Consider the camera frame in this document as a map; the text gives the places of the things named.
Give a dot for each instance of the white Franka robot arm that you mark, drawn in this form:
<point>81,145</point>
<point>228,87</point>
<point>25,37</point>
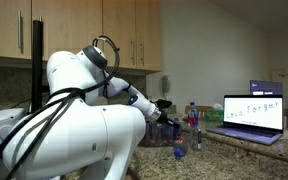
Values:
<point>84,140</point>

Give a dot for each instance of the flat computer monitor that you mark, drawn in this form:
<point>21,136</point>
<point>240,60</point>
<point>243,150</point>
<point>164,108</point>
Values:
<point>267,87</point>

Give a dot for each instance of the black stand pole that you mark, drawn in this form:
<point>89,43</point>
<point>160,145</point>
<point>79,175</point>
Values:
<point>37,66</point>

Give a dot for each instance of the grey wall phone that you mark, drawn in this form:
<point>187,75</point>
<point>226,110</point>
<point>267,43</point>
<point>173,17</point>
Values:
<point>166,84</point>

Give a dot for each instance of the plastic-wrapped water bottle pack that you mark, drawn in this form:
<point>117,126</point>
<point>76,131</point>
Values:
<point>159,133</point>

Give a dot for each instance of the grey laptop computer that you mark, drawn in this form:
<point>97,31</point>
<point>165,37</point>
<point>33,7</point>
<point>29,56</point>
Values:
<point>254,113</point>

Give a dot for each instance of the white door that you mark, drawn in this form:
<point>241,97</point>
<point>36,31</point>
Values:
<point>274,75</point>

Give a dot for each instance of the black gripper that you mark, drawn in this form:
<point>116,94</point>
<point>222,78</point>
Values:
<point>163,116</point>

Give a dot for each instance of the white VR headset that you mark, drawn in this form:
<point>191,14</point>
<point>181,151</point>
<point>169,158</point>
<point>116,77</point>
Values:
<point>0,126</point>

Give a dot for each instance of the clear Fiji water bottle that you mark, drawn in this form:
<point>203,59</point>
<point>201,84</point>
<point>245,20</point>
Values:
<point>180,148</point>
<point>197,135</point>
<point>193,115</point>

